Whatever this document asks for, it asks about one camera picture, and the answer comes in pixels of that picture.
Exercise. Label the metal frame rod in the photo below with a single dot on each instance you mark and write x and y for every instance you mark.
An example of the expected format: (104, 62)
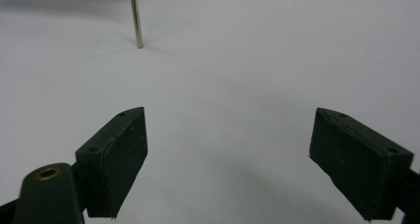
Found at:
(136, 17)

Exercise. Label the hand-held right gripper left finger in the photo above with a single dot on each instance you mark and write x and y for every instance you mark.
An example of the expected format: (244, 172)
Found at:
(112, 164)

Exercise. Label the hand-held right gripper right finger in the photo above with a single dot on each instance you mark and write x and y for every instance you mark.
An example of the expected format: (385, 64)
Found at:
(360, 171)

